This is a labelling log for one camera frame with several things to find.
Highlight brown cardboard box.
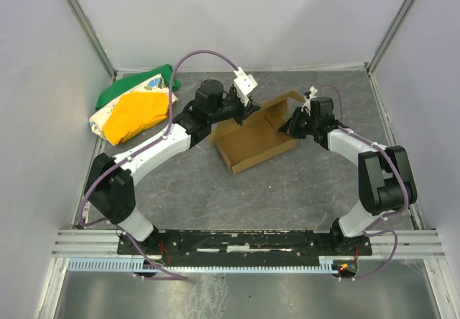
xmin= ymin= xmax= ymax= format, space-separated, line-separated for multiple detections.
xmin=208 ymin=91 xmax=304 ymax=175

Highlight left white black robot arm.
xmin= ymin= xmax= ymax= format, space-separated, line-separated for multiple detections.
xmin=84 ymin=75 xmax=260 ymax=242

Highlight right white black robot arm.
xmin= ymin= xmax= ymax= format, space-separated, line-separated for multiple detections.
xmin=278 ymin=97 xmax=418 ymax=248

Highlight green cloth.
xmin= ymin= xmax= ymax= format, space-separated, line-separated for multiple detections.
xmin=95 ymin=64 xmax=173 ymax=111

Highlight white patterned cloth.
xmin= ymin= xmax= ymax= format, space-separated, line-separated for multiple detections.
xmin=89 ymin=75 xmax=178 ymax=143

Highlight yellow cloth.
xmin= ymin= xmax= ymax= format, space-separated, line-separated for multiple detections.
xmin=103 ymin=92 xmax=170 ymax=145

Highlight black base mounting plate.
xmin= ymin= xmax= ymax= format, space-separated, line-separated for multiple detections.
xmin=138 ymin=229 xmax=372 ymax=268

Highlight metal front shelf sheet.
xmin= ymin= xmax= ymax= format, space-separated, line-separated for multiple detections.
xmin=56 ymin=263 xmax=439 ymax=318

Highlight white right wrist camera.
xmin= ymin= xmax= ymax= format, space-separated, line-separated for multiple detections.
xmin=301 ymin=85 xmax=318 ymax=112

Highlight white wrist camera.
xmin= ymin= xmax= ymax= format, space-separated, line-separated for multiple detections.
xmin=233 ymin=67 xmax=258 ymax=106
xmin=301 ymin=85 xmax=318 ymax=112

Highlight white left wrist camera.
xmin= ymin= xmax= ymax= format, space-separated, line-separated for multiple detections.
xmin=233 ymin=67 xmax=258 ymax=106

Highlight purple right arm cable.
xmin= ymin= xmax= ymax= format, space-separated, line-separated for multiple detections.
xmin=318 ymin=84 xmax=410 ymax=282

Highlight right aluminium corner post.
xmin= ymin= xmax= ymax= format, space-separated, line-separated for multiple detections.
xmin=366 ymin=0 xmax=417 ymax=75

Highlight aluminium corner post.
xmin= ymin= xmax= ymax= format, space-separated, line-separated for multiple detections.
xmin=65 ymin=0 xmax=117 ymax=79
xmin=366 ymin=0 xmax=417 ymax=75

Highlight left aluminium corner post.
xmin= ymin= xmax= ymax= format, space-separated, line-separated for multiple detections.
xmin=65 ymin=0 xmax=117 ymax=79

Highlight aluminium front rail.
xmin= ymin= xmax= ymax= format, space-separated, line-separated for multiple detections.
xmin=52 ymin=230 xmax=446 ymax=259

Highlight light blue cable duct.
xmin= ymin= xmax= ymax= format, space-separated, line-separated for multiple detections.
xmin=67 ymin=257 xmax=338 ymax=274

